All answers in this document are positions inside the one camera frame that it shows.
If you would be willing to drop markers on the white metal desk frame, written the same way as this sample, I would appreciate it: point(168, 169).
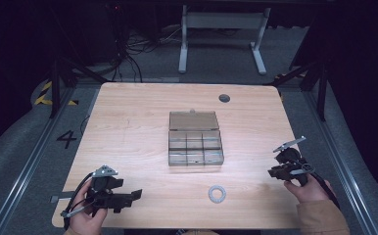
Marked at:
point(221, 20)

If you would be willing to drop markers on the aluminium floor rail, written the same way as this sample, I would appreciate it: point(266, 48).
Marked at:
point(27, 169)
point(337, 163)

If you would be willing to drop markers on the person's right hand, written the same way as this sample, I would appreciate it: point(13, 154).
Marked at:
point(309, 192)

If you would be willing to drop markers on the black metal stand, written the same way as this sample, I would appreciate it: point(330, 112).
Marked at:
point(56, 88)
point(321, 84)

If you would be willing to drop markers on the person's left hand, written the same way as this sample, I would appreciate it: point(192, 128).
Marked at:
point(86, 218)

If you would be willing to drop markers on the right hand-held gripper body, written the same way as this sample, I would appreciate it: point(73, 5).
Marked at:
point(291, 160)

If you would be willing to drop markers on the grey table edge bracket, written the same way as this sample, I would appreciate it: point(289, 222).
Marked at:
point(61, 197)

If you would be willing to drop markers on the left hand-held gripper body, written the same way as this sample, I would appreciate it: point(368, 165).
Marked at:
point(103, 182)

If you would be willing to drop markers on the clear plastic compartment box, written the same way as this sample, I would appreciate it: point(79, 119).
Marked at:
point(195, 143)

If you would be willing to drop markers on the yellow black hazard tape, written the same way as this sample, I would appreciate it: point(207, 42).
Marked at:
point(44, 96)

